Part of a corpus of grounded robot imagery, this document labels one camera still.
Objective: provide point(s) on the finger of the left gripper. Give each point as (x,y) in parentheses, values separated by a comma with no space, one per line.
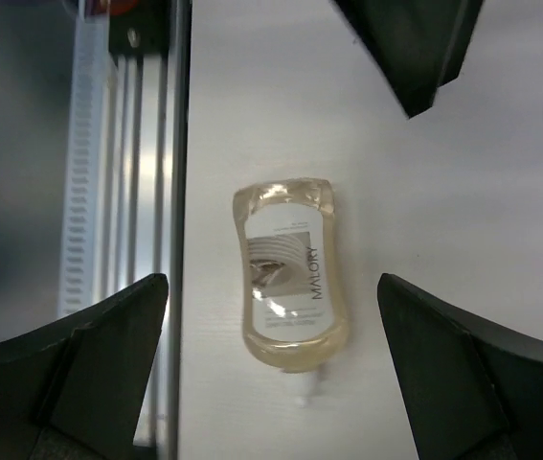
(418,45)

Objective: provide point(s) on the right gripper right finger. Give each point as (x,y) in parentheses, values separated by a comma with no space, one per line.
(472,389)

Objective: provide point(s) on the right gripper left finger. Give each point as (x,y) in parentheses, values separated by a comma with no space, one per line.
(74,388)

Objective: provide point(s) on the clear Malory soap bottle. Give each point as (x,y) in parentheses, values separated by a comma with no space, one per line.
(294,315)

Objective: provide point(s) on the aluminium mounting rail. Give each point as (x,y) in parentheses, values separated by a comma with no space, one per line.
(134,210)

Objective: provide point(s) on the white slotted cable duct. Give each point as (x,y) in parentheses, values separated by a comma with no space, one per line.
(79,226)

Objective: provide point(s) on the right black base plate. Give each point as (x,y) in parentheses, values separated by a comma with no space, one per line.
(139,28)

